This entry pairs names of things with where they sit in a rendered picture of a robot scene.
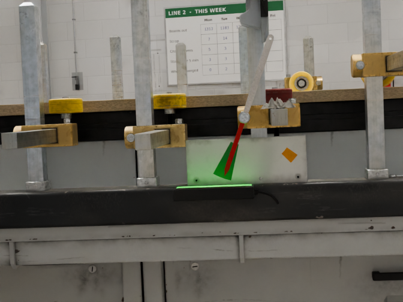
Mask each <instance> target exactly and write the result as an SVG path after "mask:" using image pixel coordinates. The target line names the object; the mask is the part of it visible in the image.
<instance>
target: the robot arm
mask: <svg viewBox="0 0 403 302"><path fill-rule="evenodd" d="M258 3H260V11H259V9H258ZM239 20H240V24H241V25H242V26H244V27H247V28H253V29H258V30H261V42H262V43H265V41H266V39H267V36H268V35H269V17H268V0H250V2H249V10H248V11H246V12H244V13H242V14H241V15H240V17H239Z"/></svg>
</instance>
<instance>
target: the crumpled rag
mask: <svg viewBox="0 0 403 302"><path fill-rule="evenodd" d="M294 107H295V105H293V104H292V103H291V101H289V100H288V101H287V102H283V101H282V100H281V99H278V97H277V98H276V101H274V100H273V98H271V99H270V100H269V103H266V104H265V105H263V106H262V108H261V109H265V108H266V109H268V108H271V109H273V108H274V109H276V108H294Z"/></svg>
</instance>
